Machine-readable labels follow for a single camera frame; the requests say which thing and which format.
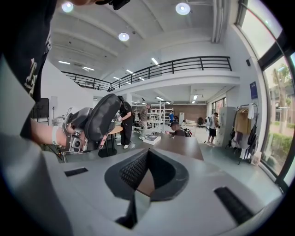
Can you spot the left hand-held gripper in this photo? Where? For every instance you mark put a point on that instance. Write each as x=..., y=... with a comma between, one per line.
x=79, y=117

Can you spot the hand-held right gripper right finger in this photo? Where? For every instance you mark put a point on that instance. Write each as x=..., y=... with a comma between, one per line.
x=168, y=175

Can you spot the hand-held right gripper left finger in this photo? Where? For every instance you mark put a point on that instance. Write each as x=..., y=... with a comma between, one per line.
x=129, y=170

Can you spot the black hard-shell zipper case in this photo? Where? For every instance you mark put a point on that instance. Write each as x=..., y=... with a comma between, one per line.
x=103, y=115

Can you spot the person's left forearm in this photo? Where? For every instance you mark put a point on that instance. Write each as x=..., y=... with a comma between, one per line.
x=41, y=133

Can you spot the person's left hand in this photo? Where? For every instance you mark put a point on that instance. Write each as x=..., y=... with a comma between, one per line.
x=69, y=129

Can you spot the round wooden table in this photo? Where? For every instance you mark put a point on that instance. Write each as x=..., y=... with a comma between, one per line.
x=117, y=129

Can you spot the white wristband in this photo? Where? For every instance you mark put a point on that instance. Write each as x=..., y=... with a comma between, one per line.
x=55, y=136

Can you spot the plastic wrapped machine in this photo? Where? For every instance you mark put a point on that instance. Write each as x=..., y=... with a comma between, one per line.
x=57, y=119

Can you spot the white metal shelving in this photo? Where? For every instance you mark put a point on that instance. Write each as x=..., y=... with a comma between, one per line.
x=162, y=115

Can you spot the black office chair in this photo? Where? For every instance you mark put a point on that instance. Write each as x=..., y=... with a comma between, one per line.
x=200, y=122

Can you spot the black screen on stand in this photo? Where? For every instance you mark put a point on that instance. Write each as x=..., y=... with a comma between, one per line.
x=42, y=108

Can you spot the single ceiling strip light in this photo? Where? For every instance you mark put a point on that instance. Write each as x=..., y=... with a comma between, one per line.
x=160, y=98
x=195, y=97

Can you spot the white patterned cabinet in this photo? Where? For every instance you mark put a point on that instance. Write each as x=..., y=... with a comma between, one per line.
x=227, y=124

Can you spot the white shopping bag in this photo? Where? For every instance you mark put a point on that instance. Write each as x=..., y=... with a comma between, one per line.
x=255, y=157

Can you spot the clothes rack with garments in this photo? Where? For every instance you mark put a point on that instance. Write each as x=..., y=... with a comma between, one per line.
x=242, y=122

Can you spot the row of ceiling strip lights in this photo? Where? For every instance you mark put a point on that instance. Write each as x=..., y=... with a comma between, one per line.
x=155, y=61

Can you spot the round ceiling lamp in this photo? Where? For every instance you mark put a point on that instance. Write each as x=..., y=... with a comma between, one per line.
x=67, y=7
x=123, y=37
x=182, y=8

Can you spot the black printed t-shirt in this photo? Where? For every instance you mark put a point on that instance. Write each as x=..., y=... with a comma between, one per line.
x=23, y=46

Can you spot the black metal railing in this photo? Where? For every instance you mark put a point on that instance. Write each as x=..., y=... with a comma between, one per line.
x=214, y=57

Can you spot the black cap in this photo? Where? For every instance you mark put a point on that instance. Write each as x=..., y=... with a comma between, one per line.
x=103, y=2

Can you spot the person's head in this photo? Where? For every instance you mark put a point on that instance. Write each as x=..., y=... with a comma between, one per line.
x=85, y=1

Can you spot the white ceiling pipes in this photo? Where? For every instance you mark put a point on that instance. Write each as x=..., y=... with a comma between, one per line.
x=219, y=20

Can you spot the large black-framed window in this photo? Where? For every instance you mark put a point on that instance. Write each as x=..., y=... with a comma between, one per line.
x=258, y=27

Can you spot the blue wall poster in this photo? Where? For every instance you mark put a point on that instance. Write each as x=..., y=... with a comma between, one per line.
x=253, y=90

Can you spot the black wall speaker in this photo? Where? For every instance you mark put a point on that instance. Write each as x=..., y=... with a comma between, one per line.
x=248, y=62

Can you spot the black head-mounted camera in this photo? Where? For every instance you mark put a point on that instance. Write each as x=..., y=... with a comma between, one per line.
x=119, y=3

